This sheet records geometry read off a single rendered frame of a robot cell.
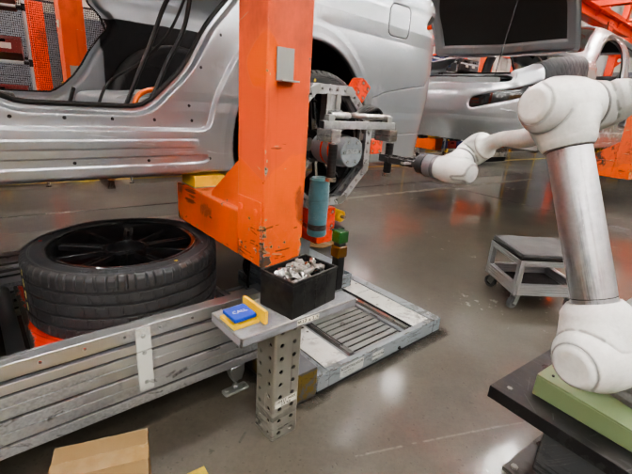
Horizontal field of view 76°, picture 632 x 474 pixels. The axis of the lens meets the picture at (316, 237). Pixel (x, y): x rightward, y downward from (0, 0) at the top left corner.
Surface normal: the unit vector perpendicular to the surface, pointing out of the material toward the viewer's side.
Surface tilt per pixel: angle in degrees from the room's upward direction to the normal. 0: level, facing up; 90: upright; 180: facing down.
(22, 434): 90
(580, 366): 99
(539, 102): 85
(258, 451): 0
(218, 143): 90
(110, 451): 0
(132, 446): 0
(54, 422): 90
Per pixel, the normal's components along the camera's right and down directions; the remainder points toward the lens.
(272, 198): 0.64, 0.28
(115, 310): 0.30, 0.32
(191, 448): 0.07, -0.95
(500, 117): -0.27, 0.30
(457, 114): -0.68, 0.18
